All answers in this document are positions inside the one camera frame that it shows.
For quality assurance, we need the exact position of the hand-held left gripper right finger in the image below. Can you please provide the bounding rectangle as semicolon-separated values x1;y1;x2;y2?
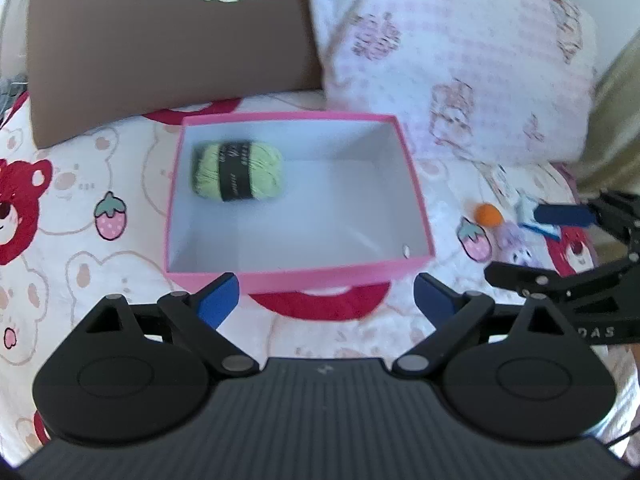
391;272;576;376

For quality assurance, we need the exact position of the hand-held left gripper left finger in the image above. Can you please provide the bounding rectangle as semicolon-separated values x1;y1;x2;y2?
75;272;256;376

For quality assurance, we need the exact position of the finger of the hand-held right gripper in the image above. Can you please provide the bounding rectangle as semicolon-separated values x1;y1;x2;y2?
484;255;640;307
533;190;640;261

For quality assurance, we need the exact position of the purple plush toy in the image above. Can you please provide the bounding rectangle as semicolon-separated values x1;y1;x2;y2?
495;222;540;266

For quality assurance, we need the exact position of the wet wipes packet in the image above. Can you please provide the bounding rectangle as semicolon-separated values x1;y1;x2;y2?
515;192;563;238

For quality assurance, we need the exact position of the pink cardboard box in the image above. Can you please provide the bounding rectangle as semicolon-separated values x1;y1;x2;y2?
162;112;435;295

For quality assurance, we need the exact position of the orange ball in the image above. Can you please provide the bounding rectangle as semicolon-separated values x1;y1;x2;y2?
475;203;505;225

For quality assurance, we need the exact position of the white printed tag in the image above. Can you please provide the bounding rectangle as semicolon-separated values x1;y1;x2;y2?
487;165;518;198

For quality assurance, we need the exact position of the golden satin curtain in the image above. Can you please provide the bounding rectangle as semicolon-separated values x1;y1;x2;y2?
572;25;640;201

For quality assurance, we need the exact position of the bear and strawberry printed bedsheet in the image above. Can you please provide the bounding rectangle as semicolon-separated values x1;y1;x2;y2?
0;85;640;466

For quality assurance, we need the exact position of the green yarn ball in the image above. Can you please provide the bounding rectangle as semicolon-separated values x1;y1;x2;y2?
189;141;285;203

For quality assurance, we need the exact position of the pink checked cartoon pillow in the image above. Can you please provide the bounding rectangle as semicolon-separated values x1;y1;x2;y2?
307;0;598;167

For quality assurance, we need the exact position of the brown pillow with cloud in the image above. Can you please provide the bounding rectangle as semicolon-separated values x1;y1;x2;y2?
25;0;323;150

